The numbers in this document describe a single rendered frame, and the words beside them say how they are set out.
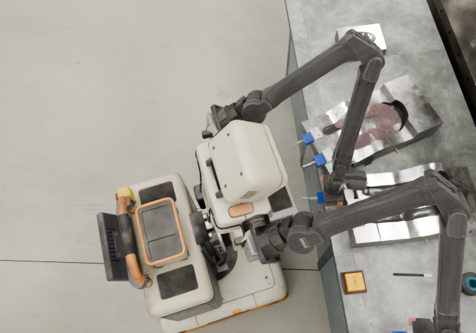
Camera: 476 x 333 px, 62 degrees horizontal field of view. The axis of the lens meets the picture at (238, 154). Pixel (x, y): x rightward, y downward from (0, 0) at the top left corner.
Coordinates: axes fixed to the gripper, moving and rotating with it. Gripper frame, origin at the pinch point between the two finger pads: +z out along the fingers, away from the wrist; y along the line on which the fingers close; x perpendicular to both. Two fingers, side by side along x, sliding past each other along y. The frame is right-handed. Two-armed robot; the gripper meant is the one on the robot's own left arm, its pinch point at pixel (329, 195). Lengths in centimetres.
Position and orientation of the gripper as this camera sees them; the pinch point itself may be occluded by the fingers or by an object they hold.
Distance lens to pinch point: 162.1
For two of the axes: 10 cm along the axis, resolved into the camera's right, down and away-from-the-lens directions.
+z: 0.6, 4.3, 9.0
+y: -0.1, -9.0, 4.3
